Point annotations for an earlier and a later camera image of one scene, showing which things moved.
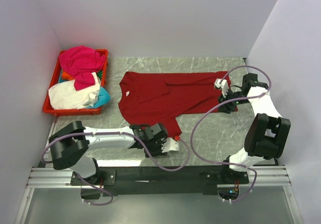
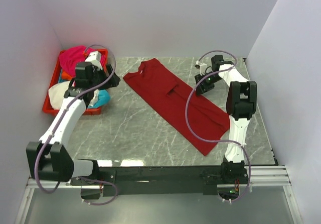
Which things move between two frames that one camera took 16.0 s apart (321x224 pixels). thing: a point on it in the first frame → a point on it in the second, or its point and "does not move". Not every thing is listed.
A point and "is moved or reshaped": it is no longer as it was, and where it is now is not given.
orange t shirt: (66, 76) does not move
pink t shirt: (79, 62) does not move
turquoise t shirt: (104, 99) does not move
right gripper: (227, 108) → (200, 89)
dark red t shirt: (149, 98) is moved or reshaped
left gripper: (157, 152) → (114, 82)
